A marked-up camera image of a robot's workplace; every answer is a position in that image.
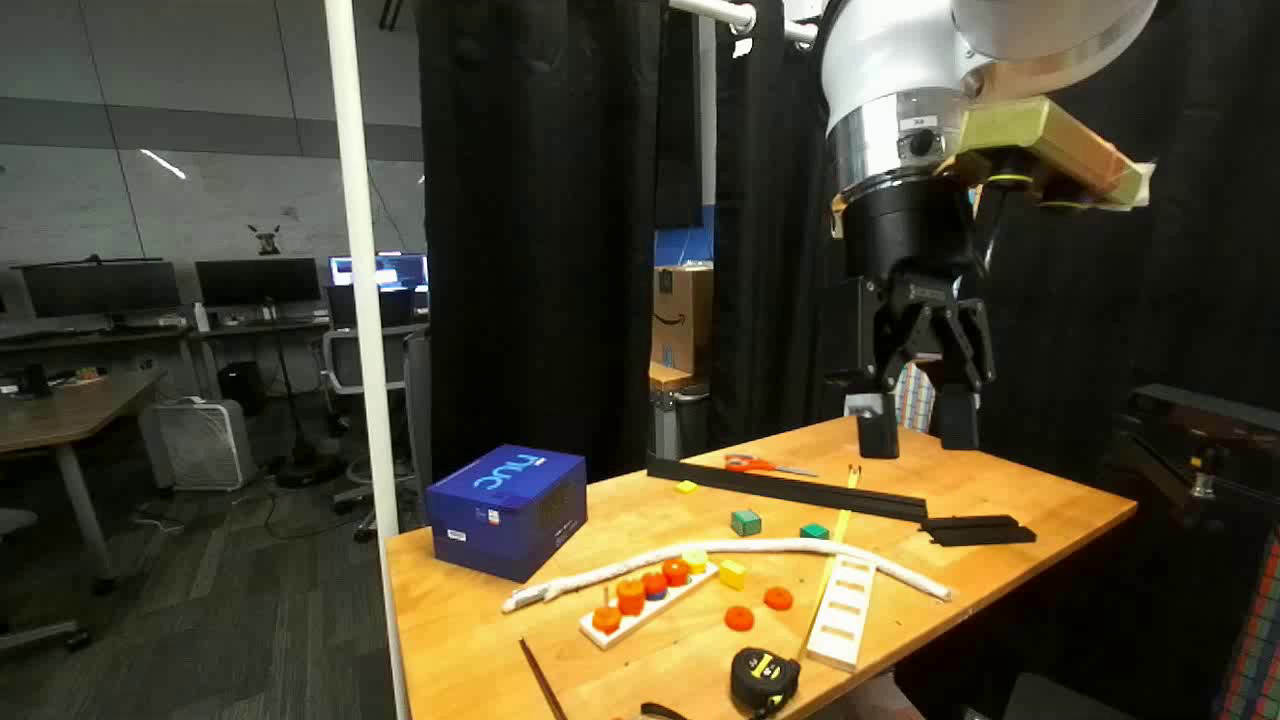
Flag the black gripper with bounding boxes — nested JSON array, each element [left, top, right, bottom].
[[836, 175, 999, 466]]

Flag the red checkered calibration board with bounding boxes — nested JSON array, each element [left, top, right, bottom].
[[890, 356, 943, 440]]

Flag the black flat plate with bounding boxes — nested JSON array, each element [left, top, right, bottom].
[[922, 514, 1039, 548]]

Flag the long black bar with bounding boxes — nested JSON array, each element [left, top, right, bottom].
[[650, 458, 932, 530]]

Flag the thin yellow stick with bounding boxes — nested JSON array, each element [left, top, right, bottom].
[[827, 458, 867, 553]]

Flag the long white curved strip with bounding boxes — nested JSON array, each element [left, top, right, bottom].
[[499, 537, 956, 615]]

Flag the white label board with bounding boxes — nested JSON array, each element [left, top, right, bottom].
[[799, 553, 880, 671]]

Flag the grey bin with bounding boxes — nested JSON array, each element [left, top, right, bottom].
[[650, 381, 720, 466]]

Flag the brown cardboard box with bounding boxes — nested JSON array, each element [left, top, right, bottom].
[[650, 262, 720, 383]]

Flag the black equipment case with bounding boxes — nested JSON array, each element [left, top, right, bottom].
[[1115, 381, 1280, 537]]

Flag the black tape measure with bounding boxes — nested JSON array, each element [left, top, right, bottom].
[[727, 646, 803, 720]]

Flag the white rectangular tray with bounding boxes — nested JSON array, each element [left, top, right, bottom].
[[577, 565, 725, 653]]

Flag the plaid fabric item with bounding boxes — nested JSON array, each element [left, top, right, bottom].
[[1212, 530, 1280, 720]]

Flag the wide black curtain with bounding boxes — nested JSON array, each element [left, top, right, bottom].
[[418, 0, 667, 487]]

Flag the white overhead pipe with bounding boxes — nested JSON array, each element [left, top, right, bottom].
[[665, 0, 832, 61]]

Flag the blue cardboard box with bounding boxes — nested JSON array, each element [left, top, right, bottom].
[[424, 440, 591, 590]]

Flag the thin dark stick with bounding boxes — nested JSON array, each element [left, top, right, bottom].
[[518, 636, 573, 720]]

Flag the lit blue computer monitor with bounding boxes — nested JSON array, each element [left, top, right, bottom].
[[330, 250, 431, 306]]

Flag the white vertical pole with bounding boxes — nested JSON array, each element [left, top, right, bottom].
[[322, 0, 414, 720]]

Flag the black office chair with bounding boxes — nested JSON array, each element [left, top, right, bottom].
[[316, 325, 419, 521]]

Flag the dark computer monitor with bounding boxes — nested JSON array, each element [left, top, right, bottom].
[[194, 253, 330, 319], [18, 258, 190, 329]]

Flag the wooden office desk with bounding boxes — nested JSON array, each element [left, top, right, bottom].
[[0, 364, 166, 593]]

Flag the orange handled scissors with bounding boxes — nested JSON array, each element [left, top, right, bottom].
[[720, 453, 820, 486]]

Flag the yellow wrist camera mount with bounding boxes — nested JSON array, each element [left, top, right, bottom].
[[948, 93, 1161, 216]]

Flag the long back wall desk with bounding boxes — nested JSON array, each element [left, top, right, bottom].
[[0, 314, 431, 356]]

